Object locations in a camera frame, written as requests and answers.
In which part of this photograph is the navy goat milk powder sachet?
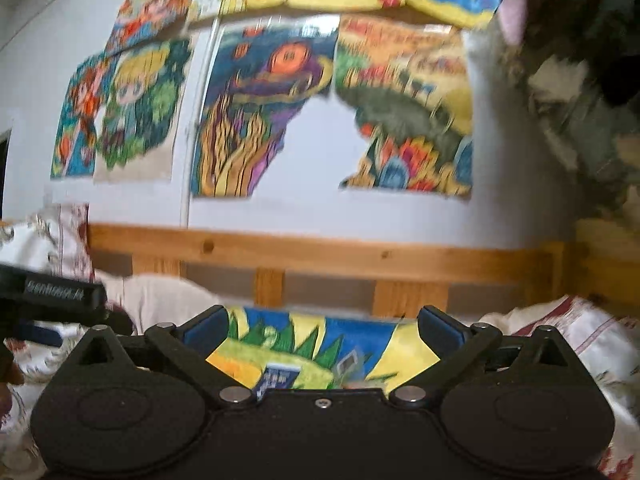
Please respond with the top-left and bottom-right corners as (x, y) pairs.
(254, 363), (300, 399)

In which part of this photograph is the white floral embroidered pillow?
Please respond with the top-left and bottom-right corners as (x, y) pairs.
(0, 203), (94, 282)

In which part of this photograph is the cream plain pillow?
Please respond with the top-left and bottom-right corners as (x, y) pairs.
(96, 271), (222, 335)

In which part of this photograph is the floral embroidered bedspread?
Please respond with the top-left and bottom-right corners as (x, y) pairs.
(1, 296), (639, 479)

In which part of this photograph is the red-haired girl drawing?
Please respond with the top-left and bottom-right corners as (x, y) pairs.
(50, 53), (117, 180)

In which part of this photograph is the metal tray with dinosaur drawing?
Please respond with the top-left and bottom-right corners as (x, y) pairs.
(206, 307), (439, 392)

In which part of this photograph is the blonde child green drawing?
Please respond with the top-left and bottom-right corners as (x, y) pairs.
(93, 38), (193, 183)

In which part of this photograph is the purple swirl sun drawing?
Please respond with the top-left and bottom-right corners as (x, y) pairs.
(190, 14), (340, 198)

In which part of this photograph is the yellow landscape flowers drawing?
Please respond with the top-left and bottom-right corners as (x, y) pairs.
(334, 14), (473, 197)

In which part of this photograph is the pile of dark clothes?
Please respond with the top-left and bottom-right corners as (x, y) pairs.
(497, 0), (639, 234)

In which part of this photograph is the wooden bed headboard rail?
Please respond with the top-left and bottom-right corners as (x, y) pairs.
(86, 223), (640, 319)

